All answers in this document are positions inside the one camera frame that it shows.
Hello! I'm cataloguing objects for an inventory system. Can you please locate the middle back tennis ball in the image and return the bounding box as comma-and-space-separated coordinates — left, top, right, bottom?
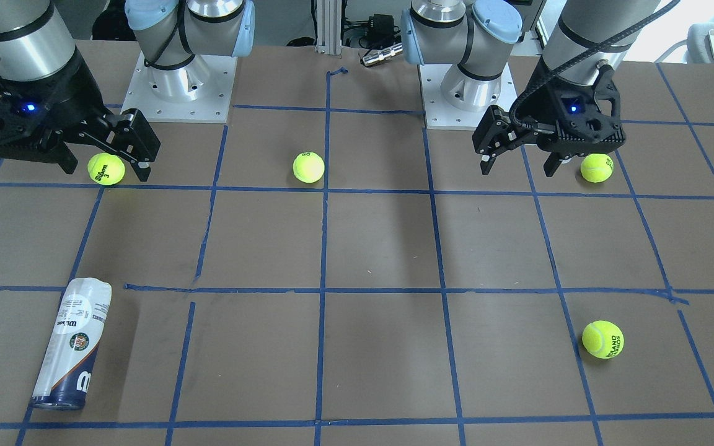
292, 151, 326, 184

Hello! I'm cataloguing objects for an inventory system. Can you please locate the aluminium frame post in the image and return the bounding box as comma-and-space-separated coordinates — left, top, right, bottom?
314, 0, 343, 57

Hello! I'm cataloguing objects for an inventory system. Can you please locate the white tennis ball can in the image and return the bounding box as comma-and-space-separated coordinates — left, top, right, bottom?
29, 278, 112, 410

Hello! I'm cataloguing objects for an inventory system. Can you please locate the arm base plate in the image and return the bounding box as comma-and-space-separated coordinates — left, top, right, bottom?
418, 64, 518, 131
122, 55, 239, 124

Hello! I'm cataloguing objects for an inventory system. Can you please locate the tennis ball near base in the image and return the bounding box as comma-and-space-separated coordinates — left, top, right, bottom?
579, 154, 615, 184

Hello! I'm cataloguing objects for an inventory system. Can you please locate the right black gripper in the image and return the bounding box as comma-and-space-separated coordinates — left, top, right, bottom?
0, 50, 161, 181

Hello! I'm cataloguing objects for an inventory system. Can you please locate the front Roland Garros tennis ball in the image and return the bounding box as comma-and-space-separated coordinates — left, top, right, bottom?
581, 321, 625, 359

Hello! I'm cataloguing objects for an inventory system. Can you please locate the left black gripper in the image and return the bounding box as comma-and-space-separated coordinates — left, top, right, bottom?
472, 65, 626, 177

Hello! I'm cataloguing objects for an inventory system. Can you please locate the silver metal connector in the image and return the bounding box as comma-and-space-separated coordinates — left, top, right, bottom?
360, 43, 404, 68

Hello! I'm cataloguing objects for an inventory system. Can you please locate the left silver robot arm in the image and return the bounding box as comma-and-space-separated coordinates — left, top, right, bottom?
402, 1, 676, 176

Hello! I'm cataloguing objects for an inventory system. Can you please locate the tennis ball near can side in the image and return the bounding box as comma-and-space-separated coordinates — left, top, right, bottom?
87, 153, 126, 186

